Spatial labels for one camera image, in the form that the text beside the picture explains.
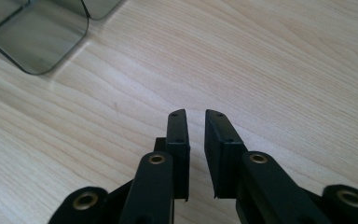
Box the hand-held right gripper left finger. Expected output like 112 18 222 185
153 108 191 202

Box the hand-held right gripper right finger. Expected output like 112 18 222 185
204 108 249 200

